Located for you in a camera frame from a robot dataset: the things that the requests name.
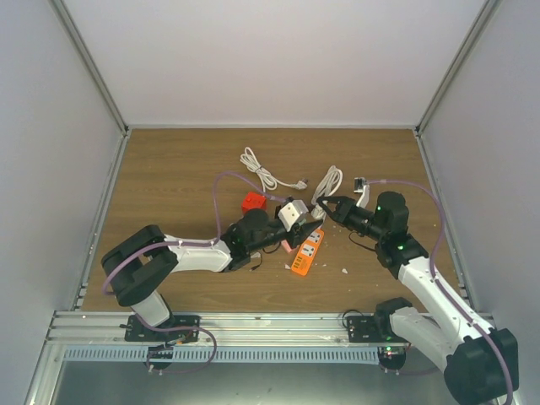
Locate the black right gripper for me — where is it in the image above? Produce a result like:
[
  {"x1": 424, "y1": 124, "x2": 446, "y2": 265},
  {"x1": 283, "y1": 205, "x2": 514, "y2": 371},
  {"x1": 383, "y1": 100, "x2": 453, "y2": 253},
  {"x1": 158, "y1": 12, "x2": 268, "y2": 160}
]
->
[{"x1": 317, "y1": 197, "x2": 386, "y2": 242}]

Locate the white power cable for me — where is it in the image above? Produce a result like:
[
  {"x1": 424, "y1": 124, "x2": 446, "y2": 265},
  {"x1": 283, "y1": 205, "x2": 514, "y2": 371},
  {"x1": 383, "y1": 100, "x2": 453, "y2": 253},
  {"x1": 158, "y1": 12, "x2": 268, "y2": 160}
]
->
[{"x1": 310, "y1": 165, "x2": 343, "y2": 219}]

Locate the pink square adapter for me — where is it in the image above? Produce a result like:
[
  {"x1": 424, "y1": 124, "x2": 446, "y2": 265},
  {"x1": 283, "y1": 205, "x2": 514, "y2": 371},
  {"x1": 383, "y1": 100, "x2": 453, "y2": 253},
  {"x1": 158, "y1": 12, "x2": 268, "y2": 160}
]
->
[{"x1": 281, "y1": 240, "x2": 293, "y2": 253}]

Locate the red cube power socket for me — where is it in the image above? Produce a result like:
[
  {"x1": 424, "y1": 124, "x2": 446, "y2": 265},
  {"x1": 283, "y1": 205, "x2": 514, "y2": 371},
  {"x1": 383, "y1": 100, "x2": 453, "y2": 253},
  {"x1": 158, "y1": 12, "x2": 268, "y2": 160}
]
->
[{"x1": 240, "y1": 192, "x2": 267, "y2": 213}]

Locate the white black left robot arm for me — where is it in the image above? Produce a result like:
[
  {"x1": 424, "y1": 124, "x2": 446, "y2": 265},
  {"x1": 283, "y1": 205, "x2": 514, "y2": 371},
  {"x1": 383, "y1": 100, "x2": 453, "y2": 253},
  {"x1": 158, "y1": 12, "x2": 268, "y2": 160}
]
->
[{"x1": 101, "y1": 206, "x2": 322, "y2": 341}]

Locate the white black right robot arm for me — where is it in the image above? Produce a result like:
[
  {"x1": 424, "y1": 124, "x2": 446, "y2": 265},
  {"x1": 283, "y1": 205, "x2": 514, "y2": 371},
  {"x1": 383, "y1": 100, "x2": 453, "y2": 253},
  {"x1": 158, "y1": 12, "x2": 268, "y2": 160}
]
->
[{"x1": 317, "y1": 192, "x2": 519, "y2": 404}]

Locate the orange power strip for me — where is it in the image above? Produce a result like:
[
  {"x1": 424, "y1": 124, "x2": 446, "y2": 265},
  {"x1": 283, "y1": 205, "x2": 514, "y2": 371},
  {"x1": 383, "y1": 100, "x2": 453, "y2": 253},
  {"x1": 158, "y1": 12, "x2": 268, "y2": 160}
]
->
[{"x1": 290, "y1": 229, "x2": 324, "y2": 276}]

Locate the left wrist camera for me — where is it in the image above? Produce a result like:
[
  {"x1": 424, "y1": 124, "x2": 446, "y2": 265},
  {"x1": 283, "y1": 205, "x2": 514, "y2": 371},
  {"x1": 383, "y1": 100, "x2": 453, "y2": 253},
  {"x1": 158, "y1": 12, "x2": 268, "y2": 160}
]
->
[{"x1": 278, "y1": 199, "x2": 309, "y2": 232}]

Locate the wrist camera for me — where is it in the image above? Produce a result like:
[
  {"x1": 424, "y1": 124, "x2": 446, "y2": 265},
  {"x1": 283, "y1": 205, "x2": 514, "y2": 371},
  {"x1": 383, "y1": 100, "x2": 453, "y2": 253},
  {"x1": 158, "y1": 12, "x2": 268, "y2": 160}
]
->
[
  {"x1": 278, "y1": 199, "x2": 309, "y2": 232},
  {"x1": 354, "y1": 177, "x2": 370, "y2": 208}
]

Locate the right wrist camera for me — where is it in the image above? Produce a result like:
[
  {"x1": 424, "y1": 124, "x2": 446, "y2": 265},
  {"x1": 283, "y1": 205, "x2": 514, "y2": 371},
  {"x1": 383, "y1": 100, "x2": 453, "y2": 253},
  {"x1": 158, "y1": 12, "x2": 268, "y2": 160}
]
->
[{"x1": 354, "y1": 177, "x2": 370, "y2": 208}]

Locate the white cable with plug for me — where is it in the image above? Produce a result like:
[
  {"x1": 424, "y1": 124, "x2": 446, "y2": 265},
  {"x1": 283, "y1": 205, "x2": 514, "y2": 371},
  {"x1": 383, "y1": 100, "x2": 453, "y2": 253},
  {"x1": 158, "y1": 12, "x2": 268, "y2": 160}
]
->
[{"x1": 240, "y1": 146, "x2": 310, "y2": 193}]

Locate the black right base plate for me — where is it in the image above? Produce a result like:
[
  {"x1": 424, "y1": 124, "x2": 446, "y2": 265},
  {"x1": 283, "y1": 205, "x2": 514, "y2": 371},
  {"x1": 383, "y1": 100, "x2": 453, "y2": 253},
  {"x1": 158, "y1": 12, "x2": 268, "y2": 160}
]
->
[{"x1": 343, "y1": 313, "x2": 408, "y2": 344}]

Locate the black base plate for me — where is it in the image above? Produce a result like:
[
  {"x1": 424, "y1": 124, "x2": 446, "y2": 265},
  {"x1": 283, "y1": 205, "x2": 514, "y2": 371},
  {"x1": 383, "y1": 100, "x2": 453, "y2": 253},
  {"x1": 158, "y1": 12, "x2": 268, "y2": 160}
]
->
[
  {"x1": 120, "y1": 315, "x2": 201, "y2": 343},
  {"x1": 343, "y1": 313, "x2": 408, "y2": 344}
]

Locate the slotted cable duct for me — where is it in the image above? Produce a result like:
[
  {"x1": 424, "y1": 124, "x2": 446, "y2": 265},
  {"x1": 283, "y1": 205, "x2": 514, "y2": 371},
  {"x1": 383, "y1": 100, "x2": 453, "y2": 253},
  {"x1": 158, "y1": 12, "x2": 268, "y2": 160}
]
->
[{"x1": 64, "y1": 346, "x2": 379, "y2": 365}]

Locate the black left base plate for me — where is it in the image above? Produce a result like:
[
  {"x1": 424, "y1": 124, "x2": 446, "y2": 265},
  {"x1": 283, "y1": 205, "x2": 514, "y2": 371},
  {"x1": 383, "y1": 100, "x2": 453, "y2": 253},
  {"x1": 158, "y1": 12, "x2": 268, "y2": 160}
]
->
[{"x1": 120, "y1": 315, "x2": 201, "y2": 343}]

